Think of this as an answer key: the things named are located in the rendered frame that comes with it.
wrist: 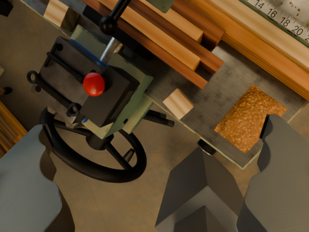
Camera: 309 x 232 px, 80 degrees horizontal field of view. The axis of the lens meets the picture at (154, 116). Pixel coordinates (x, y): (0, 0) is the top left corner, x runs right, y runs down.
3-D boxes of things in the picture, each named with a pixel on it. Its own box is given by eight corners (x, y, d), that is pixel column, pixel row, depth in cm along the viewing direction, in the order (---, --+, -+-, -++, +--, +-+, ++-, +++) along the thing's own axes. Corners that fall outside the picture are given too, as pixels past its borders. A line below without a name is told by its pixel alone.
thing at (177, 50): (116, 17, 34) (95, -2, 27) (121, 8, 34) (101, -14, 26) (192, 73, 33) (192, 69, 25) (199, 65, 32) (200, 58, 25)
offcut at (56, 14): (80, 14, 35) (68, 6, 32) (71, 32, 36) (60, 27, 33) (64, 4, 36) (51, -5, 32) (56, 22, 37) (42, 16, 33)
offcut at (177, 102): (165, 100, 34) (162, 101, 30) (178, 88, 34) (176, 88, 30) (180, 116, 34) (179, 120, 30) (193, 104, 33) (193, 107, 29)
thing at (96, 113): (47, 90, 32) (18, 90, 27) (77, 34, 30) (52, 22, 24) (105, 136, 31) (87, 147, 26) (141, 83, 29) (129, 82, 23)
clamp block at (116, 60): (71, 89, 41) (38, 90, 33) (102, 36, 38) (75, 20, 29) (123, 130, 40) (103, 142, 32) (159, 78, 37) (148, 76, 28)
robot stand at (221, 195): (233, 176, 123) (264, 243, 70) (200, 202, 131) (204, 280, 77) (201, 143, 124) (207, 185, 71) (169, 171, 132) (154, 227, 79)
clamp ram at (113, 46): (93, 60, 36) (61, 51, 27) (114, 25, 34) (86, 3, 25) (130, 88, 35) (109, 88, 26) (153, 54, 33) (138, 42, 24)
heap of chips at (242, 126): (213, 129, 33) (214, 131, 32) (252, 84, 31) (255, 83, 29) (245, 153, 33) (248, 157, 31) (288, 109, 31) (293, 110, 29)
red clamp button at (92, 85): (82, 87, 25) (77, 87, 24) (93, 68, 24) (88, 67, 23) (99, 100, 25) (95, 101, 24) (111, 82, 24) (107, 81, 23)
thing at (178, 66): (94, 10, 35) (71, -8, 28) (97, 3, 34) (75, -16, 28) (200, 89, 33) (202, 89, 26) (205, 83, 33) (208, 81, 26)
